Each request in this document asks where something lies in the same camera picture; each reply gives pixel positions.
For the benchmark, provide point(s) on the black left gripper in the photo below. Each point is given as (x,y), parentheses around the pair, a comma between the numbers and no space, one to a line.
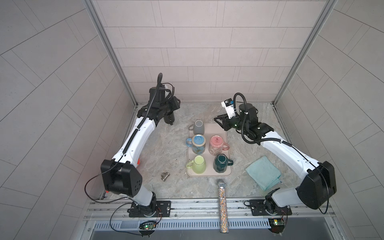
(173,103)

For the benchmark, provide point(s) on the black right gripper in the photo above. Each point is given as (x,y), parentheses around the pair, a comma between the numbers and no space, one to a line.
(225,121)

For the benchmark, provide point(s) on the pink cartoon mug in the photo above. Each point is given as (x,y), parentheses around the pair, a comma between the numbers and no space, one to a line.
(217,145)

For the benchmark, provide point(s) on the grey mug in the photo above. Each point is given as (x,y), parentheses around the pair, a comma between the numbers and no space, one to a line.
(197,128)

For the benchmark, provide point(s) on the black mug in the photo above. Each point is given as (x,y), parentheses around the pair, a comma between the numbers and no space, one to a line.
(169,118)

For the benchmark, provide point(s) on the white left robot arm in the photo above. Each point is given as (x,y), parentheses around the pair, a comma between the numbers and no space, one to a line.
(120,174)

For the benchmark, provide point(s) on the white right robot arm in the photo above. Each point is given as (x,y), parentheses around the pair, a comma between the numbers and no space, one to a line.
(318,179)

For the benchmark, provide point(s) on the blue cartoon mug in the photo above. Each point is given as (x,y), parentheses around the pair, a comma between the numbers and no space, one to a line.
(197,143)

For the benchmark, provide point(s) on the dark green mug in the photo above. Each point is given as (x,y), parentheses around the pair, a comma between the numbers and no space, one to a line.
(221,163)

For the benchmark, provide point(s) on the light green mug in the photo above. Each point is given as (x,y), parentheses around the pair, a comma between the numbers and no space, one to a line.
(198,165)

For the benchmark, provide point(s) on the beige plastic tray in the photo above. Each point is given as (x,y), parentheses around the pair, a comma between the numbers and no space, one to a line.
(213,129)

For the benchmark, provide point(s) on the teal cloth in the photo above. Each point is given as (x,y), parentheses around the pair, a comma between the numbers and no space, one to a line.
(264,173)

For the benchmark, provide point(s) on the small metal fitting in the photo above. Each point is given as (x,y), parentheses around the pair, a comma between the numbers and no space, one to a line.
(164,176)

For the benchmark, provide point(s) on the glitter filled tube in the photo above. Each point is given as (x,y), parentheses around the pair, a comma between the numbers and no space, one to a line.
(224,224)

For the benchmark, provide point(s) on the right circuit board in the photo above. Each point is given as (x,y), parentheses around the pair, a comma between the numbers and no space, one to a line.
(277,225)

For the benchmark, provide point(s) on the circuit board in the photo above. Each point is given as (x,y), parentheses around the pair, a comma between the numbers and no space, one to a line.
(147,226)
(277,225)

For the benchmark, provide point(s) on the left circuit board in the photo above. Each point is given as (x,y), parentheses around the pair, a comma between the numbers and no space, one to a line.
(147,226)

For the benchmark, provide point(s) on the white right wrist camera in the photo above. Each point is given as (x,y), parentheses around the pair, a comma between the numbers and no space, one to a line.
(228,105)

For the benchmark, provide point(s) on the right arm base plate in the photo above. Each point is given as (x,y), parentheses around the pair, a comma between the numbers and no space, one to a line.
(261,208)

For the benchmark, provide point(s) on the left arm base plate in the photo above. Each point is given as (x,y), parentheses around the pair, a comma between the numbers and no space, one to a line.
(160,208)

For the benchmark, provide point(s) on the aluminium corner post left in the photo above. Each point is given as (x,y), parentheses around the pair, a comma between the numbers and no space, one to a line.
(90,7)

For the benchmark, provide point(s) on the aluminium corner post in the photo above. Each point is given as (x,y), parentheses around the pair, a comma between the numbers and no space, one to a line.
(90,7)
(324,15)

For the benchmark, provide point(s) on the aluminium front rail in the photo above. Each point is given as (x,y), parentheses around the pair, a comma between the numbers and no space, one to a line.
(181,209)

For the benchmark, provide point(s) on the aluminium corner post right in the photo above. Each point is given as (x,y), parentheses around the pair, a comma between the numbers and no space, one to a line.
(324,15)

